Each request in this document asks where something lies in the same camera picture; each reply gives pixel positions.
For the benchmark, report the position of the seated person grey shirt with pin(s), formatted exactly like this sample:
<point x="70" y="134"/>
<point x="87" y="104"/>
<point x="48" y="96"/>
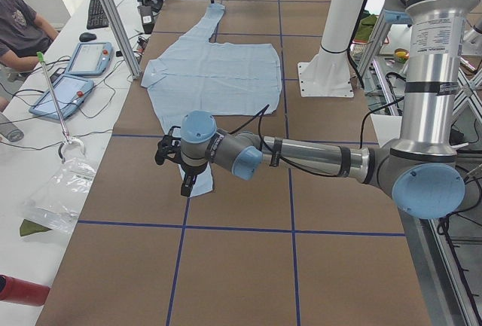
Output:
<point x="24" y="33"/>

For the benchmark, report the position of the black keyboard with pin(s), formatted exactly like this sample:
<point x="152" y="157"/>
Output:
<point x="96" y="17"/>

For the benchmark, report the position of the light blue button shirt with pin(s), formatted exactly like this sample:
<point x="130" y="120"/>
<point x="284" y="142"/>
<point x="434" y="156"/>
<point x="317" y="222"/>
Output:
<point x="195" y="80"/>

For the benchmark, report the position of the aluminium frame post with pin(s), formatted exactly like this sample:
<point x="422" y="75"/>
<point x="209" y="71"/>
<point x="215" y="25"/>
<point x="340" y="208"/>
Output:
<point x="121" y="37"/>

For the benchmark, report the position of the orange green bowl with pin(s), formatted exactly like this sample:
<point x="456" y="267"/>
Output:
<point x="401" y="55"/>

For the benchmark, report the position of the green cloth piece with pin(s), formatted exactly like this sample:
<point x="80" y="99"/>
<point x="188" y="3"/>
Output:
<point x="28" y="228"/>

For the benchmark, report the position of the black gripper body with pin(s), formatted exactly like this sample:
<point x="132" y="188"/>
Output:
<point x="191" y="170"/>

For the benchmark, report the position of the red bottle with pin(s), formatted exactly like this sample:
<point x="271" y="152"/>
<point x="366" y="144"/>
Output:
<point x="19" y="291"/>

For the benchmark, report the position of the black computer mouse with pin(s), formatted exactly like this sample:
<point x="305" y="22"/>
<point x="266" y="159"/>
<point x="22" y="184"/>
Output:
<point x="87" y="36"/>

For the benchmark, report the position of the near teach pendant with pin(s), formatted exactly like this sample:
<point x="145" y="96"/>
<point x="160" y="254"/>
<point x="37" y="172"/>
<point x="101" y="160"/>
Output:
<point x="70" y="90"/>

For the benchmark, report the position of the clear plastic bag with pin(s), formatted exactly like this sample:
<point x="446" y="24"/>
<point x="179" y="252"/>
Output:
<point x="58" y="203"/>

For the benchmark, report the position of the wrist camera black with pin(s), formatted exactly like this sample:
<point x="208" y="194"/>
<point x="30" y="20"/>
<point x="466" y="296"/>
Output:
<point x="169" y="148"/>

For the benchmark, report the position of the teach pendant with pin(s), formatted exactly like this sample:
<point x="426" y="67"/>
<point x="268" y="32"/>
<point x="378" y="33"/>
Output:
<point x="70" y="90"/>
<point x="90" y="59"/>

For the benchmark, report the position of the far teach pendant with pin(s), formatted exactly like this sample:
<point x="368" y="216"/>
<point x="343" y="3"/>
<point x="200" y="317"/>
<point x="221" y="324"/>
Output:
<point x="90" y="59"/>

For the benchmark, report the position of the aluminium rail frame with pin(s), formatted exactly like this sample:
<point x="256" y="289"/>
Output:
<point x="417" y="169"/>

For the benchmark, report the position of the reacher grabber tool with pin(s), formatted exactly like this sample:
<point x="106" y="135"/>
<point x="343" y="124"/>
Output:
<point x="69" y="139"/>

